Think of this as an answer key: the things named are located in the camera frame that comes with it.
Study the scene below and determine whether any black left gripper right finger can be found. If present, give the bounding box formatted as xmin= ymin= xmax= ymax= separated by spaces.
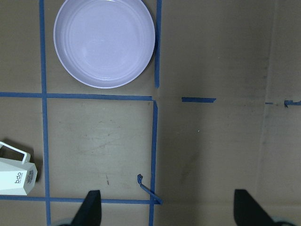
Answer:
xmin=233 ymin=189 xmax=275 ymax=226

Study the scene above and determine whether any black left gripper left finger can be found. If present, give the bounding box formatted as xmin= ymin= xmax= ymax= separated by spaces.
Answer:
xmin=71 ymin=190 xmax=102 ymax=226

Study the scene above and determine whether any white geometric mug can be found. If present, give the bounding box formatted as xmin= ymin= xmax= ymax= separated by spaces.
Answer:
xmin=0 ymin=142 xmax=37 ymax=196

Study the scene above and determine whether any lilac round plate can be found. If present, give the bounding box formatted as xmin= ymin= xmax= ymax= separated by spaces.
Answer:
xmin=53 ymin=0 xmax=155 ymax=89

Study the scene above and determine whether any brown paper table cover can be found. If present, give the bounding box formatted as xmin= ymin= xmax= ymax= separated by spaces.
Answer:
xmin=0 ymin=0 xmax=301 ymax=226

